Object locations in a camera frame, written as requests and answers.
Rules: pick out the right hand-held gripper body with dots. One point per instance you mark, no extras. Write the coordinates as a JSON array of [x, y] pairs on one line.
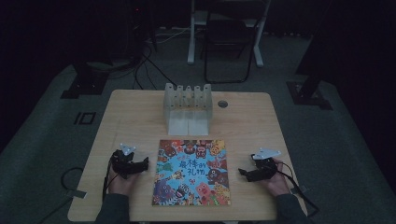
[[264, 168]]

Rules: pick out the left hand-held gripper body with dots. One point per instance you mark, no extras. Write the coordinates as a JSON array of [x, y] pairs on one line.
[[123, 165]]

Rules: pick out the colourful picture book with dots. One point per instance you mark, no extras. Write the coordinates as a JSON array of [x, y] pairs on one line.
[[191, 172]]

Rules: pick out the translucent plastic book rack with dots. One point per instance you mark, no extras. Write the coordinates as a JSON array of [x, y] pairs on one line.
[[187, 109]]

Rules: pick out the person's right hand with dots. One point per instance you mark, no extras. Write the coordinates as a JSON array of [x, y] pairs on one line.
[[277, 183]]

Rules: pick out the person's left hand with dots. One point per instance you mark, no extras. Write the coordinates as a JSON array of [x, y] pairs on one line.
[[120, 185]]

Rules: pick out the grey tape strip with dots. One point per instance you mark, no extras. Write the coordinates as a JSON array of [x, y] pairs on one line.
[[76, 194]]

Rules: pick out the grey round table grommet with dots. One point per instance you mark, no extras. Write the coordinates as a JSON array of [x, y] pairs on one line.
[[222, 104]]

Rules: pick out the black stand base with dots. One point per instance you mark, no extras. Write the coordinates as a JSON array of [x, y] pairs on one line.
[[308, 93], [84, 84]]

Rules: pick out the black folding chair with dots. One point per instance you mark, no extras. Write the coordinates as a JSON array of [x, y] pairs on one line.
[[227, 46]]

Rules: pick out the white desk frame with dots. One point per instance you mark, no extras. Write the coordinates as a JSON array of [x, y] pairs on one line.
[[193, 40]]

